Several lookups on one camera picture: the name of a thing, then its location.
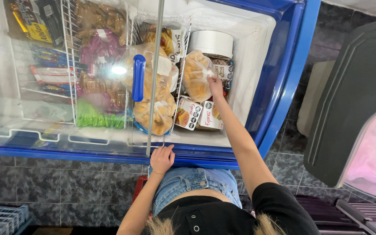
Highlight red and white packet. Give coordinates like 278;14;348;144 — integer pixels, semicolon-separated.
29;65;78;86

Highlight person's left hand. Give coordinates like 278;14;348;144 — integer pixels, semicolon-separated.
150;144;176;175

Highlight black and yellow packet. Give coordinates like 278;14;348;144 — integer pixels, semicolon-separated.
9;0;65;47

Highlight clear bag of orange food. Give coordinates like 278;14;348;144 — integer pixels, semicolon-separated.
182;50;215;102

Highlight clear bag of yellow food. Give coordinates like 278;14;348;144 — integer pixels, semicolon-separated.
133;95;177;136
123;42;179;99

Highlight pink packet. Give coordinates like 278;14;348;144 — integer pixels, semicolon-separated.
80;29;127;72

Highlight white wire freezer basket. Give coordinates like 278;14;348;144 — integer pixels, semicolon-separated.
60;0;134;128
128;20;192;135

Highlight glass sliding freezer lid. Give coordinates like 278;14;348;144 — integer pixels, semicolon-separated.
0;0;165;158

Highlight person's right hand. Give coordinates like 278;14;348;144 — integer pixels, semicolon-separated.
207;75;225;100

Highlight white round tub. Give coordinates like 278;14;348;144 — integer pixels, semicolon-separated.
188;30;234;61

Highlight red plastic crate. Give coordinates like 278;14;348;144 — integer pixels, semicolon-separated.
132;175;149;204

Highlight blue chest freezer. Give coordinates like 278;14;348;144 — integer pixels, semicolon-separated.
0;0;322;170

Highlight blue lid handle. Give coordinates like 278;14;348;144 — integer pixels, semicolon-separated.
132;54;146;102

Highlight black top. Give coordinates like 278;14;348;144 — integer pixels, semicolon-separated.
154;182;321;235

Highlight blue denim shorts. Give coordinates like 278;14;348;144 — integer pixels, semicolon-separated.
148;167;243;217

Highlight clear bag of brown nuggets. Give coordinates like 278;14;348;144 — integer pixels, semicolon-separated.
75;1;127;44
78;72;127;110

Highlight dark grey display cabinet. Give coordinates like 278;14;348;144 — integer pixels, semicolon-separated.
304;16;376;203

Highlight green packet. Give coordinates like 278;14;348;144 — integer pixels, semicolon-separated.
76;99;126;129

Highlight white printed snack bag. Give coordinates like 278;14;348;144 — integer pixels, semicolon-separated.
141;25;187;65

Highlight printed box with black seals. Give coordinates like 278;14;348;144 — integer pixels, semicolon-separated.
211;63;234;91

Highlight stack of blue packets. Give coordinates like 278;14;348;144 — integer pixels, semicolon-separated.
31;45;79;70

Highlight white burger box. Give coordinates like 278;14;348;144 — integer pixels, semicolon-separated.
197;101;224;130
174;97;203;131

